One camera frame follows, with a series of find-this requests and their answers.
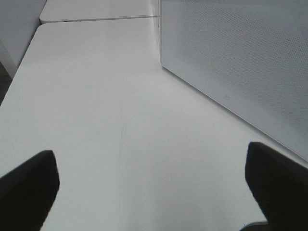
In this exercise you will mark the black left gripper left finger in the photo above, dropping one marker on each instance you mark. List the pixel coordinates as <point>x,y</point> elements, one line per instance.
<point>27,193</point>

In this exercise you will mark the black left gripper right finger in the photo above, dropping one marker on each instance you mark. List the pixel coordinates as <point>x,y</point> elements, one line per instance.
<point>280,187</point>

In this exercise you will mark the white microwave door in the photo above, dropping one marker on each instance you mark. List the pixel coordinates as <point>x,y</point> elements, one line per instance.
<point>251,56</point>

